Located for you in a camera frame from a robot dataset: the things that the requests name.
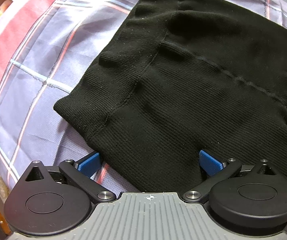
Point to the plaid purple bed sheet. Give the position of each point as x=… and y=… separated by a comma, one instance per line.
x=45, y=48

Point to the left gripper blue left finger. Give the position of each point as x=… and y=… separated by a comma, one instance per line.
x=78, y=174

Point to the black knit pants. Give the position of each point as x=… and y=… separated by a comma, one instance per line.
x=179, y=77

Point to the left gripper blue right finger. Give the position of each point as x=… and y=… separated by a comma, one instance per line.
x=213, y=170

